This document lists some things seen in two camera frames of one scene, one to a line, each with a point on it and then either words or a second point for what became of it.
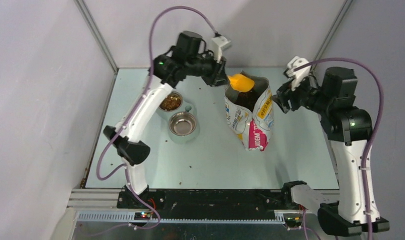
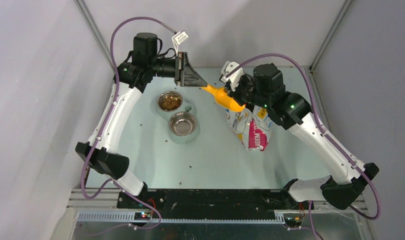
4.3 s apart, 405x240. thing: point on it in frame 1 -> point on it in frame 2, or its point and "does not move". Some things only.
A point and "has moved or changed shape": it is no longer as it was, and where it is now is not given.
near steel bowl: (182, 123) does not move
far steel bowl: (173, 101) does not move
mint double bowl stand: (180, 117) does not move
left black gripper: (217, 76) -> (185, 74)
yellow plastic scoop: (241, 82) has moved or changed shape
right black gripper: (285, 91) -> (235, 94)
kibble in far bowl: (170, 103) does not move
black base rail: (206, 204) does not move
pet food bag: (250, 114) does not move
